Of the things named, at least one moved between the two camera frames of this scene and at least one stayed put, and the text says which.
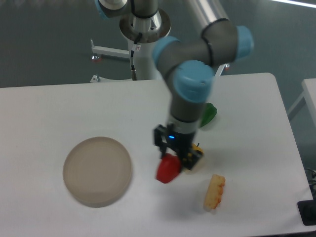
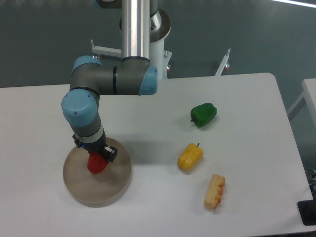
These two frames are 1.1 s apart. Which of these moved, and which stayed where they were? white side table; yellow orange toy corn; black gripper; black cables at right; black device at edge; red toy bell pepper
Moved: red toy bell pepper; black gripper
Stayed: black device at edge; black cables at right; white side table; yellow orange toy corn
